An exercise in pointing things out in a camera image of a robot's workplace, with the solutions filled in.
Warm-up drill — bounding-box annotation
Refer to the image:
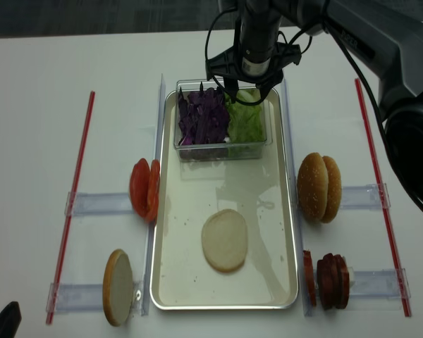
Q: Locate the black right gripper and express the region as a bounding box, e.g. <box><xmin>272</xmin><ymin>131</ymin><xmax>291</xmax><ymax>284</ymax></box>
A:
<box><xmin>205</xmin><ymin>1</ymin><xmax>301</xmax><ymax>103</ymax></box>

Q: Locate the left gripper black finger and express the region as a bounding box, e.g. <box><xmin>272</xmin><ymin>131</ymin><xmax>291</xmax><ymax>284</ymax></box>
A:
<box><xmin>0</xmin><ymin>301</ymin><xmax>22</xmax><ymax>338</ymax></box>

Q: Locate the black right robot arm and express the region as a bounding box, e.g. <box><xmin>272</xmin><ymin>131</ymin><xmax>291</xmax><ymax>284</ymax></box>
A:
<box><xmin>205</xmin><ymin>1</ymin><xmax>423</xmax><ymax>203</ymax></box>

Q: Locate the green lettuce in box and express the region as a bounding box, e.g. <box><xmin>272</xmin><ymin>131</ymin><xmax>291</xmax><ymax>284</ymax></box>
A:
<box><xmin>225</xmin><ymin>94</ymin><xmax>265</xmax><ymax>143</ymax></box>

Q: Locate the left tomato slice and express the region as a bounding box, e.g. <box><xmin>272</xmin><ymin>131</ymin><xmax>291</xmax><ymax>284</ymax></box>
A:
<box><xmin>129</xmin><ymin>158</ymin><xmax>150</xmax><ymax>218</ymax></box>

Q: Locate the tomato slice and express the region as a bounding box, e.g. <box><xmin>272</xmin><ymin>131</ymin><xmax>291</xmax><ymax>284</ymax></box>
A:
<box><xmin>145</xmin><ymin>159</ymin><xmax>160</xmax><ymax>223</ymax></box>
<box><xmin>129</xmin><ymin>158</ymin><xmax>150</xmax><ymax>218</ymax></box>

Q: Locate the right tomato slice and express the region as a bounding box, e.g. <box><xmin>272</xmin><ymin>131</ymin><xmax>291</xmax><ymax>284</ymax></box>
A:
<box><xmin>145</xmin><ymin>159</ymin><xmax>160</xmax><ymax>223</ymax></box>

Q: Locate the single meat slice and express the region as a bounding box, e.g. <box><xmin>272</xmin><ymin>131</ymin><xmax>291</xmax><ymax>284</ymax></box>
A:
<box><xmin>303</xmin><ymin>250</ymin><xmax>317</xmax><ymax>307</ymax></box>

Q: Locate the stack of meat slices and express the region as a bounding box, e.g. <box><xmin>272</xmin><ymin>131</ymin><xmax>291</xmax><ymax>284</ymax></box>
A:
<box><xmin>317</xmin><ymin>253</ymin><xmax>350</xmax><ymax>311</ymax></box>

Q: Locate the shredded purple cabbage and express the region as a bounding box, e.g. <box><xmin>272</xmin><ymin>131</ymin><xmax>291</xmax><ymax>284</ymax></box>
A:
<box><xmin>177</xmin><ymin>83</ymin><xmax>230</xmax><ymax>146</ymax></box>

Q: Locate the clear plastic salad box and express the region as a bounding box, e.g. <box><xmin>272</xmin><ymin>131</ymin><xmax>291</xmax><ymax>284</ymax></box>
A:
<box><xmin>173</xmin><ymin>80</ymin><xmax>271</xmax><ymax>161</ymax></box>

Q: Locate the left red rod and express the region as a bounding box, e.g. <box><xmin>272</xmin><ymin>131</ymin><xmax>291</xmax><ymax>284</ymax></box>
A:
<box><xmin>45</xmin><ymin>91</ymin><xmax>96</xmax><ymax>326</ymax></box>

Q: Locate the red rod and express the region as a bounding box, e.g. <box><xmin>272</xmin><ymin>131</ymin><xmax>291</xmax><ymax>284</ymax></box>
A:
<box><xmin>45</xmin><ymin>91</ymin><xmax>96</xmax><ymax>326</ymax></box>
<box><xmin>355</xmin><ymin>78</ymin><xmax>412</xmax><ymax>318</ymax></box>

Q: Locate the left sesame bun top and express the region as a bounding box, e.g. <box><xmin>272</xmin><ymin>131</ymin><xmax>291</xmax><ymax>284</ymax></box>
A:
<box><xmin>297</xmin><ymin>152</ymin><xmax>329</xmax><ymax>220</ymax></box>

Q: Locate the sesame bun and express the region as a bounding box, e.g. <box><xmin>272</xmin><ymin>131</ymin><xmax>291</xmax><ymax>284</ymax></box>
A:
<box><xmin>321</xmin><ymin>156</ymin><xmax>342</xmax><ymax>223</ymax></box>
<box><xmin>297</xmin><ymin>152</ymin><xmax>329</xmax><ymax>220</ymax></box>

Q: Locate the upright bun half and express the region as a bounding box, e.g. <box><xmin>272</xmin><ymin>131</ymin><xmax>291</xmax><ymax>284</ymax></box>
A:
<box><xmin>102</xmin><ymin>249</ymin><xmax>133</xmax><ymax>327</ymax></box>

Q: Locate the white metal tray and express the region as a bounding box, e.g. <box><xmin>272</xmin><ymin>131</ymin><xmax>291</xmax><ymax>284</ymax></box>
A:
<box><xmin>150</xmin><ymin>92</ymin><xmax>298</xmax><ymax>310</ymax></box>

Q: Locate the right sesame bun top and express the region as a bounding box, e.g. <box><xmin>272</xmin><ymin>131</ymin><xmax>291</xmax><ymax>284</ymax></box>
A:
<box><xmin>321</xmin><ymin>156</ymin><xmax>342</xmax><ymax>223</ymax></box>

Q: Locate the bun bottom on tray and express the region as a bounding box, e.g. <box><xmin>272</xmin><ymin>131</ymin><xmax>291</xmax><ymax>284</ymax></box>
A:
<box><xmin>201</xmin><ymin>208</ymin><xmax>248</xmax><ymax>273</ymax></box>

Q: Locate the white pusher block right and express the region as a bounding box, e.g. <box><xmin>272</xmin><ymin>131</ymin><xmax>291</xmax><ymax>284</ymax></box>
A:
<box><xmin>348</xmin><ymin>267</ymin><xmax>355</xmax><ymax>288</ymax></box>

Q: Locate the right red rod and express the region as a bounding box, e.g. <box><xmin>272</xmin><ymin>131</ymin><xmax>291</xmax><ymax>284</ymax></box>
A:
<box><xmin>355</xmin><ymin>78</ymin><xmax>412</xmax><ymax>318</ymax></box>

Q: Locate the lower left clear rail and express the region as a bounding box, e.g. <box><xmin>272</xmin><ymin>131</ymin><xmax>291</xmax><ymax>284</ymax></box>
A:
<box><xmin>46</xmin><ymin>281</ymin><xmax>148</xmax><ymax>315</ymax></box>

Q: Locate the left long clear rail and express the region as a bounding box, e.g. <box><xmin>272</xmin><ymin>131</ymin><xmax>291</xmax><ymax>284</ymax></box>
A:
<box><xmin>140</xmin><ymin>74</ymin><xmax>166</xmax><ymax>316</ymax></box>

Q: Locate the long clear rail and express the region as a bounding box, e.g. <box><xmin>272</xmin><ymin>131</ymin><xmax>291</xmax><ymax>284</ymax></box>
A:
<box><xmin>280</xmin><ymin>78</ymin><xmax>313</xmax><ymax>317</ymax></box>
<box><xmin>140</xmin><ymin>74</ymin><xmax>166</xmax><ymax>316</ymax></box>

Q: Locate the upper right clear rail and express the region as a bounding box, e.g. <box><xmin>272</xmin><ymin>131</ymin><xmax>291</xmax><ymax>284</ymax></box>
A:
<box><xmin>340</xmin><ymin>184</ymin><xmax>391</xmax><ymax>210</ymax></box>

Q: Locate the upper left clear rail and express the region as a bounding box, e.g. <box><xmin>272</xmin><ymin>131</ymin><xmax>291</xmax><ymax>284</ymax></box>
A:
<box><xmin>64</xmin><ymin>192</ymin><xmax>133</xmax><ymax>217</ymax></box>

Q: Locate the right long clear rail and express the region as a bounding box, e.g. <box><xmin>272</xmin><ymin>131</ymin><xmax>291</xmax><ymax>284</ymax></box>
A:
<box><xmin>280</xmin><ymin>78</ymin><xmax>313</xmax><ymax>317</ymax></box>

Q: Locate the lower right clear rail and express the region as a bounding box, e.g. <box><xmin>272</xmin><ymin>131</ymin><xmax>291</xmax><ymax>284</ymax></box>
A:
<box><xmin>350</xmin><ymin>269</ymin><xmax>410</xmax><ymax>299</ymax></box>

